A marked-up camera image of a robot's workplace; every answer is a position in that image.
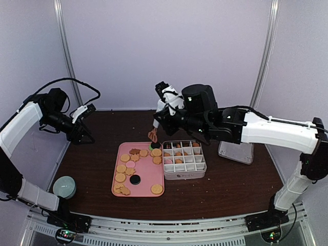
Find pink plastic tray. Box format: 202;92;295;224
111;142;165;197

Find flower shaped tan cookie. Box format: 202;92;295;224
148;129;158;142

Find metal serving tongs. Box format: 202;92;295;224
148;99;166;143

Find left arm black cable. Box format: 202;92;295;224
28;77;101;108

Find brown leaf shaped cookie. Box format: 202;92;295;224
129;148;140;155

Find white divided cookie tin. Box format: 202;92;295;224
162;140;207;180

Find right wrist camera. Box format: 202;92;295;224
155;81;185;116

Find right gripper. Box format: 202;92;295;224
153;106;210;137

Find frame post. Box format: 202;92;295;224
250;0;281;109
53;0;83;106

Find chocolate swirl cookie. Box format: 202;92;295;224
165;143;172;149

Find black sandwich cookie top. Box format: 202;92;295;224
151;142;161;149

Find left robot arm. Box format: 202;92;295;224
1;88;95;228

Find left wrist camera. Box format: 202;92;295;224
71;104;96;124

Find black sandwich cookie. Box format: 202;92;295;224
151;142;161;149
130;175;141;185

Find black sandwich cookie lower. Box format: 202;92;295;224
130;175;141;185

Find right frame post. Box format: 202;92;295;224
250;0;281;109

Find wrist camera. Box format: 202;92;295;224
71;104;96;124
155;81;185;116

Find round tan cookie bottom right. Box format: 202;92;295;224
151;184;163;195

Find left frame post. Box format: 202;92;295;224
53;0;83;106

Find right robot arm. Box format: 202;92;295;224
148;105;327;227

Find round tan cookie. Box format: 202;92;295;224
150;148;162;157
151;184;163;195

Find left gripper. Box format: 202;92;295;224
41;109;95;145

